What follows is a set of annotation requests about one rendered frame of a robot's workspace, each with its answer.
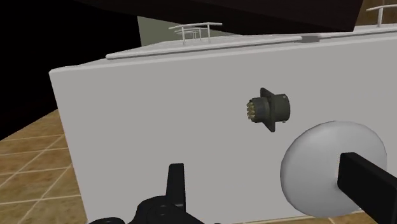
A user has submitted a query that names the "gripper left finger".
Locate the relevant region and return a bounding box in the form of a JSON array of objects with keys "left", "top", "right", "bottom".
[{"left": 88, "top": 163, "right": 206, "bottom": 224}]

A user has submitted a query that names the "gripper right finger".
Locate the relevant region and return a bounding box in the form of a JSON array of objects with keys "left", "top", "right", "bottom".
[{"left": 337, "top": 152, "right": 397, "bottom": 224}]

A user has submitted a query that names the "pale grey rounded dome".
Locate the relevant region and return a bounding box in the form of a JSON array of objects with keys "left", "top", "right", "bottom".
[{"left": 279, "top": 120, "right": 388, "bottom": 218}]

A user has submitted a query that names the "white chest of drawers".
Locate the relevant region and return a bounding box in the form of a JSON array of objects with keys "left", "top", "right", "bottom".
[{"left": 48, "top": 4, "right": 397, "bottom": 224}]

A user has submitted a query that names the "dark green round connector plug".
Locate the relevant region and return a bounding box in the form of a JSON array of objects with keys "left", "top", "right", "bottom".
[{"left": 246, "top": 87, "right": 291, "bottom": 133}]

